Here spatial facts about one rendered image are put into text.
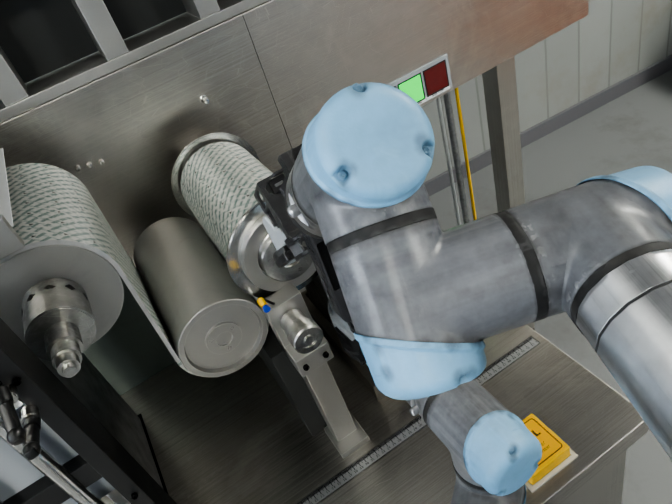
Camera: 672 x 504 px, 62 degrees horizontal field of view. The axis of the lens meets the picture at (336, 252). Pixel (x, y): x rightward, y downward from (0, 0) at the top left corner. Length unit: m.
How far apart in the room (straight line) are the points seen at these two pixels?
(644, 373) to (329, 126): 0.21
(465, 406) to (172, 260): 0.44
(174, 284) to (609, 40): 2.86
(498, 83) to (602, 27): 1.78
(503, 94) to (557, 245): 1.21
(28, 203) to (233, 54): 0.41
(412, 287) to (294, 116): 0.72
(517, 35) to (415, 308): 1.01
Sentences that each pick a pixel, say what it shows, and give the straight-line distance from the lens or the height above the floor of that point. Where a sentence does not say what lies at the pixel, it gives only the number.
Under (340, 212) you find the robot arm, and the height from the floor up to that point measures 1.47.
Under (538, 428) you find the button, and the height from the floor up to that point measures 0.92.
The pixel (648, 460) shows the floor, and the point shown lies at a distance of 1.93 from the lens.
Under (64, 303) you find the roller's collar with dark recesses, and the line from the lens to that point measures 0.61.
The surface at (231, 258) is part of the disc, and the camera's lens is 0.69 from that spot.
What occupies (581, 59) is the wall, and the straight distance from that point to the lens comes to 3.23.
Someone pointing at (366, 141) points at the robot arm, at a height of 1.51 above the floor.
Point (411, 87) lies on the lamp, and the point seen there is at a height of 1.19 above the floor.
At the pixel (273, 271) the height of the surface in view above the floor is 1.24.
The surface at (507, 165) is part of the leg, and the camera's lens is 1.65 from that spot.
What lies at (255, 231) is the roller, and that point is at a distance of 0.67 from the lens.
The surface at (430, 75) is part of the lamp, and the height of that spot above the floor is 1.20.
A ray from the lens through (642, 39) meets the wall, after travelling 3.51.
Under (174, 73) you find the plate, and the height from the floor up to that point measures 1.40.
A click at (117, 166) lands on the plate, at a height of 1.31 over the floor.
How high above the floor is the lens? 1.67
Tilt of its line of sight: 38 degrees down
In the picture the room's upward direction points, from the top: 20 degrees counter-clockwise
